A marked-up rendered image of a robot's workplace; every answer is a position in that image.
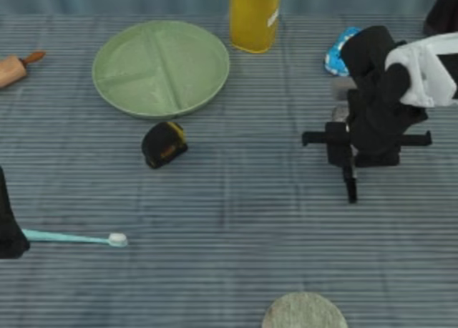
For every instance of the blue and white snack packet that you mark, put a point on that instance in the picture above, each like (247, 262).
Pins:
(334, 57)

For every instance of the round grey-green felt pad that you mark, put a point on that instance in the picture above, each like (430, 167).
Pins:
(304, 312)

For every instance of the dark bottle with red label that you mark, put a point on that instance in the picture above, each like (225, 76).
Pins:
(442, 13)

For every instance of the yellow plastic bottle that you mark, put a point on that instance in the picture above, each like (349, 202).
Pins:
(253, 20)

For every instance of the black and yellow tape measure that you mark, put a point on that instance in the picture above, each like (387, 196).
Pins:
(159, 143)

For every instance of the green divided round plate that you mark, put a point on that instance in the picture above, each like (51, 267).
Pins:
(143, 73)

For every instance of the teal toothbrush with white bristles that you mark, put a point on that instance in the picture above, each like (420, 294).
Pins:
(71, 238)

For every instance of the wooden rolling pin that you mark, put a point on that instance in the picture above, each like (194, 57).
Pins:
(10, 70)

